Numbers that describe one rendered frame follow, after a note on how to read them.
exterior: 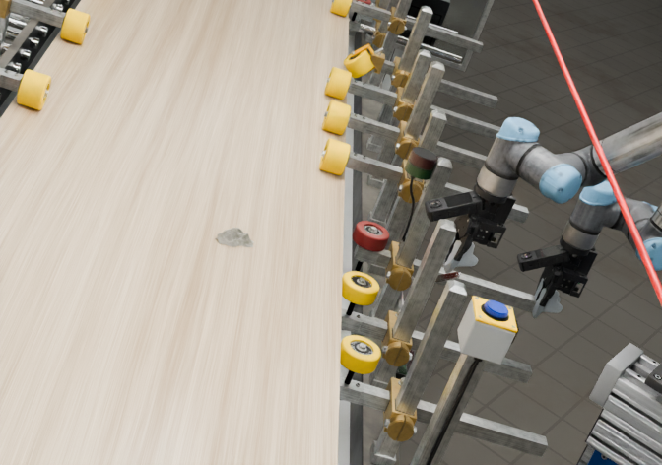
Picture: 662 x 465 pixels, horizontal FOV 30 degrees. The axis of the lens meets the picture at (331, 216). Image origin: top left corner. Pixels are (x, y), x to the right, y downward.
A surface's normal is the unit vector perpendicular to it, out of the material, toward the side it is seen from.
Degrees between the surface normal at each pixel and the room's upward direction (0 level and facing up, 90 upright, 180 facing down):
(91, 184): 0
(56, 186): 0
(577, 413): 0
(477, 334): 90
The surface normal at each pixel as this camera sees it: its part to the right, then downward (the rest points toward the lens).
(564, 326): 0.32, -0.84
